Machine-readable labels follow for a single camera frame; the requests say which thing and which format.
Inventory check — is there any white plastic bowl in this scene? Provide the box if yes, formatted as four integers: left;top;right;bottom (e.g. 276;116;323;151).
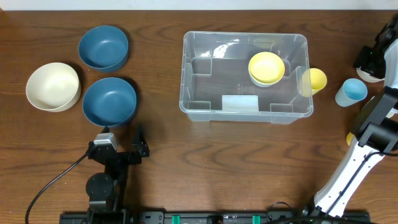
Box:
356;67;384;83

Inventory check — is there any yellow plastic cup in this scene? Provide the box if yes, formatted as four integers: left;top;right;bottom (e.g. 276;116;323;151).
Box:
298;68;327;97
346;133;354;146

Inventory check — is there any yellow plastic bowl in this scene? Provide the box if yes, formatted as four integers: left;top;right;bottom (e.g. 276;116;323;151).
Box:
248;52;285;84

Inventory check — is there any grey plastic bowl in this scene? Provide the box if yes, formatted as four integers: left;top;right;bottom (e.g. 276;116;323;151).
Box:
249;74;274;87

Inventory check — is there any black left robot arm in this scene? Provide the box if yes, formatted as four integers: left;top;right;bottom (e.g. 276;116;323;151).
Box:
86;125;150;223

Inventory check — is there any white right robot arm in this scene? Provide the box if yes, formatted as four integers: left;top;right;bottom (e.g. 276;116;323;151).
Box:
307;16;397;218

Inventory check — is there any light blue plastic cup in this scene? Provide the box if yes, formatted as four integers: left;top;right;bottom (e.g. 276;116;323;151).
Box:
335;78;368;107

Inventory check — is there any dark blue bowl front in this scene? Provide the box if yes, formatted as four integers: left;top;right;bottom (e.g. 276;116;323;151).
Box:
82;77;137;128

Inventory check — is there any dark blue bowl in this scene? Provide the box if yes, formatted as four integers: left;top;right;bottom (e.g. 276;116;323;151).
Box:
82;77;137;128
78;26;129;73

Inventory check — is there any cream plastic cup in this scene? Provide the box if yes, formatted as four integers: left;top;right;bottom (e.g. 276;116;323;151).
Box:
386;108;398;118

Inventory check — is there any large cream bowl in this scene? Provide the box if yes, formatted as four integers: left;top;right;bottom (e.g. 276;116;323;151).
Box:
25;62;81;112

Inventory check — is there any white label in bin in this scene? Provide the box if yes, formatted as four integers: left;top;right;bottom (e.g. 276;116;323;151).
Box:
221;95;259;112

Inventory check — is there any dark blue bowl rear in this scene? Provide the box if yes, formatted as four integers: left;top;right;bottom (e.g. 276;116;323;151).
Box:
78;26;129;73

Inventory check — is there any clear plastic storage bin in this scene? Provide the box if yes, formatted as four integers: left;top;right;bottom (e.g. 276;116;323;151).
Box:
179;31;314;124

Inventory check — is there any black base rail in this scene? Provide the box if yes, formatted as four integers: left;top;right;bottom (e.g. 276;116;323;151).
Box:
59;210;371;224

